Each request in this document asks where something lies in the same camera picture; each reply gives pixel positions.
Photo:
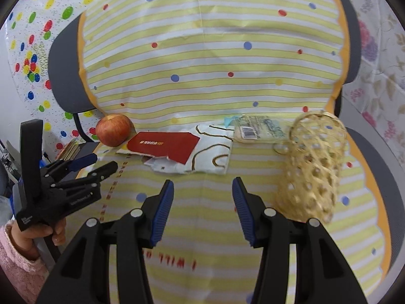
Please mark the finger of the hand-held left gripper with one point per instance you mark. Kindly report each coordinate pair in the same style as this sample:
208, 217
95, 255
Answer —
84, 161
107, 168

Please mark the floral patterned sheet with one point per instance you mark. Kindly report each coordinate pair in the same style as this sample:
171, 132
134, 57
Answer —
379, 69

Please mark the stack of books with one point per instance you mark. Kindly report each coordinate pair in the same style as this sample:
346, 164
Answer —
68, 150

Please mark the polka dot plastic sheet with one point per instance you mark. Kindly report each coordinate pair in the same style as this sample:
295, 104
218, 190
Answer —
38, 22

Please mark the person's left forearm pink sleeve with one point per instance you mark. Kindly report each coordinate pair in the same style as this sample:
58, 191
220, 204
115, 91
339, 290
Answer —
15, 269

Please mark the woven bamboo basket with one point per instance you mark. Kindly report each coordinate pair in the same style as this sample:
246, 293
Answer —
313, 171

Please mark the person's left hand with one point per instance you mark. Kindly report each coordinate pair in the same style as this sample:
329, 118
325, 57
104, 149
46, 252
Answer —
34, 236

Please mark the grey office chair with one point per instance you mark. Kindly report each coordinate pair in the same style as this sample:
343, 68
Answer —
66, 69

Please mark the clear plastic wrapper with barcode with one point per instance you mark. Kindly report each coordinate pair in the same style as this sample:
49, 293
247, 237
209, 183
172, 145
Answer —
253, 129

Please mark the red apple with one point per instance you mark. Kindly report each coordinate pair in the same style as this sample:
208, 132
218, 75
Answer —
114, 129

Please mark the yellow striped dotted cloth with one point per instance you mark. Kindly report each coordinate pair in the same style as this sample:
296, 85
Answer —
205, 69

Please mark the white packet with gold lines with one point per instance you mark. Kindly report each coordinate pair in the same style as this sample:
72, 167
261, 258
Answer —
208, 161

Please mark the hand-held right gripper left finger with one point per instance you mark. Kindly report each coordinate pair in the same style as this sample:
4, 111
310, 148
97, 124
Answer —
163, 209

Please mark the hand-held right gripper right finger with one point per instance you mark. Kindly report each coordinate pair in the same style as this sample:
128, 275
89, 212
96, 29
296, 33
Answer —
243, 209

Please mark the red snack packet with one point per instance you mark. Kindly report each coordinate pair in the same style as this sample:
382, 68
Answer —
164, 145

